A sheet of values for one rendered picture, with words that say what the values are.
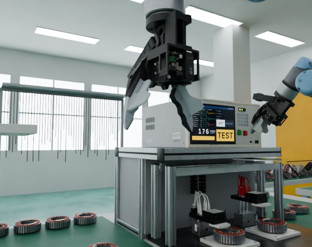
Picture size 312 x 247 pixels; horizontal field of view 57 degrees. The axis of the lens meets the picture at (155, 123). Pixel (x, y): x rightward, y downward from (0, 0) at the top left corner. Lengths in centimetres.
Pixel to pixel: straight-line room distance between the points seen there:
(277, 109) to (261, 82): 673
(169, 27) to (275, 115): 76
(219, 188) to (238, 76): 409
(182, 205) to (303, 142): 384
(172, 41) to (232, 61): 487
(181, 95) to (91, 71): 728
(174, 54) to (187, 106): 11
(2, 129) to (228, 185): 101
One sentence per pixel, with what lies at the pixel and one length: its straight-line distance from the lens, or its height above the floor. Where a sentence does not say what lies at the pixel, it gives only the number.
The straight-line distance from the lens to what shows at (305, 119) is 496.
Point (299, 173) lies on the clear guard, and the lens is 119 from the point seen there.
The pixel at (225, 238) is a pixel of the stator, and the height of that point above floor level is 80.
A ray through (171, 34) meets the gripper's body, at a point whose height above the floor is 131.
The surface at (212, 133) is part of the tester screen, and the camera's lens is 122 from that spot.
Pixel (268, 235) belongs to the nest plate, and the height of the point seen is 78.
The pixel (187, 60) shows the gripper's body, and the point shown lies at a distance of 49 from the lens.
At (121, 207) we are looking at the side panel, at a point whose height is 83.
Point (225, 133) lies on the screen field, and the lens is 127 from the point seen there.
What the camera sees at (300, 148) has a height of 106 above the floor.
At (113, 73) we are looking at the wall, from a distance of 801.
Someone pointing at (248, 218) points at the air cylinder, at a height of 80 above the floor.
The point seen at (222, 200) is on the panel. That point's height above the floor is 86.
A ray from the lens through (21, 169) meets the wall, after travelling 724.
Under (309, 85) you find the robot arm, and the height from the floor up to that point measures 131.
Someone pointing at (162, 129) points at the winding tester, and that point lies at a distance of 129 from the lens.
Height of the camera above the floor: 113
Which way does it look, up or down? 4 degrees up
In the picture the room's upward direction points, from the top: straight up
